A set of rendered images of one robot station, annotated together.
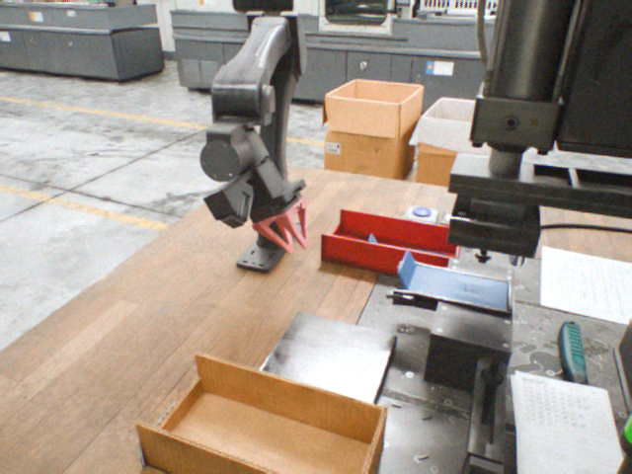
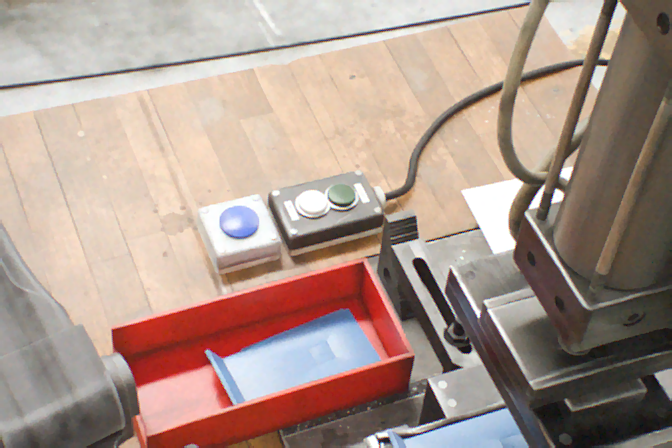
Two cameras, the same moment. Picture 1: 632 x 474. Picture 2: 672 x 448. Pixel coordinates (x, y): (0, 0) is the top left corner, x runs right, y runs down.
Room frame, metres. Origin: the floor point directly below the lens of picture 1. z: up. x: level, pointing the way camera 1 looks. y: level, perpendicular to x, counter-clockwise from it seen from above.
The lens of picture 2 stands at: (0.31, 0.30, 1.93)
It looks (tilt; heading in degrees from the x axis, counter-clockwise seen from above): 50 degrees down; 312
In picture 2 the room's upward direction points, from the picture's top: 7 degrees clockwise
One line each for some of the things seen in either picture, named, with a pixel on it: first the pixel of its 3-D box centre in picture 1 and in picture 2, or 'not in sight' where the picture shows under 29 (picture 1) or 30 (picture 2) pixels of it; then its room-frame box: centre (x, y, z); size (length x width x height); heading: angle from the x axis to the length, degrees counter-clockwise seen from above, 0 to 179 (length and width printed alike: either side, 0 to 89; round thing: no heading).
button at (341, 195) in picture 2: not in sight; (341, 199); (0.90, -0.34, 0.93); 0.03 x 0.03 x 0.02
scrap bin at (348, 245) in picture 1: (392, 244); (263, 358); (0.80, -0.15, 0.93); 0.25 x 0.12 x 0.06; 69
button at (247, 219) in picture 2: (422, 213); (239, 225); (0.94, -0.24, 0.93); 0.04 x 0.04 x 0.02
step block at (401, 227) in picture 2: not in sight; (407, 265); (0.78, -0.33, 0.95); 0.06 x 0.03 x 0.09; 159
